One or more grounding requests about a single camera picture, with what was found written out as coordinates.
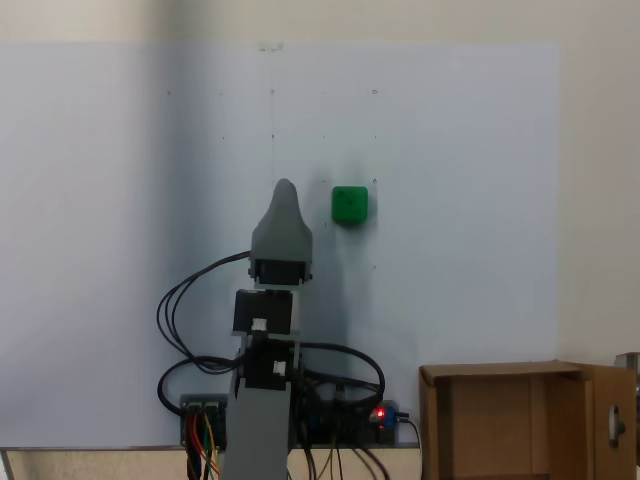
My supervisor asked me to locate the black three-wire arm cable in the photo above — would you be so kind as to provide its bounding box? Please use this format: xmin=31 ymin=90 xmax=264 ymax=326
xmin=299 ymin=342 xmax=387 ymax=401

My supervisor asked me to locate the brown cardboard box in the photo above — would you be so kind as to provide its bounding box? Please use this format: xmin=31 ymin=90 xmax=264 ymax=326
xmin=418 ymin=359 xmax=640 ymax=480

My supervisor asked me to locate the circuit board with red LED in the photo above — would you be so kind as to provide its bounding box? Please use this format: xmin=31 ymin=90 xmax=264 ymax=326
xmin=299 ymin=394 xmax=402 ymax=449

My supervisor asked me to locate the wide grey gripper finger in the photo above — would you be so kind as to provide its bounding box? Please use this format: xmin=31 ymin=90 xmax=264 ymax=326
xmin=249 ymin=178 xmax=315 ymax=263

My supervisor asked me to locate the coloured jumper wire bundle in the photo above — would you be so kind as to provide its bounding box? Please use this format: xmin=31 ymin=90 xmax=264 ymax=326
xmin=184 ymin=409 xmax=224 ymax=480

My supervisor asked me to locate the green die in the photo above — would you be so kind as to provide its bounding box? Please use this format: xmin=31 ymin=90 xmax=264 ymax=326
xmin=331 ymin=185 xmax=370 ymax=227

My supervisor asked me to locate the black three-wire gripper cable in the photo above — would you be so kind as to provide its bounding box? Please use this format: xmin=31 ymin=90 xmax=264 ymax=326
xmin=156 ymin=251 xmax=252 ymax=376

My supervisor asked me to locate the circuit board with white connectors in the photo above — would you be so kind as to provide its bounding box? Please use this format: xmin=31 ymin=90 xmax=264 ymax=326
xmin=179 ymin=393 xmax=228 ymax=447

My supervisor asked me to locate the black power cable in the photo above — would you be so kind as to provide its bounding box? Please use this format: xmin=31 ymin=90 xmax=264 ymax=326
xmin=399 ymin=412 xmax=425 ymax=480

